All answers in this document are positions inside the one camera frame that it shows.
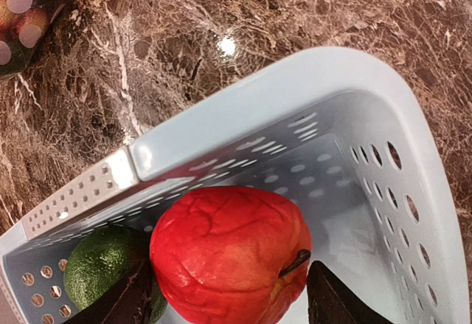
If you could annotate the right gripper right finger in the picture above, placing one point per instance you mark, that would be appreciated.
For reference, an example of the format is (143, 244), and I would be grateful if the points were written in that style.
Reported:
(331, 301)

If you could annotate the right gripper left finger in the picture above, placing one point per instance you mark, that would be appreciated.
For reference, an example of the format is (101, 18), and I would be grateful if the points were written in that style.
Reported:
(129, 300)

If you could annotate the red toy fruit ball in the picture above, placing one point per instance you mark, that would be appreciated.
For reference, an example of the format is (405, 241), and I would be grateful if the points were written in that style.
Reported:
(231, 255)

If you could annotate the clear zip top bag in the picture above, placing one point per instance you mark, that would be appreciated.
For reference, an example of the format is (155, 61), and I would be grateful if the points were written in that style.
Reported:
(14, 56)

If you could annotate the red lychee bunch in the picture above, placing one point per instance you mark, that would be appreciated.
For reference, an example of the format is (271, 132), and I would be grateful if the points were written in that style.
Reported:
(26, 28)

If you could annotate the green toy avocado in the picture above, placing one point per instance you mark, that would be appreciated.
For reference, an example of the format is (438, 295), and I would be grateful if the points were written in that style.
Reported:
(101, 259)

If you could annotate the light blue plastic basket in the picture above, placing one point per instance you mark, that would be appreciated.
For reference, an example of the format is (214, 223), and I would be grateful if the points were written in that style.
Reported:
(333, 129)

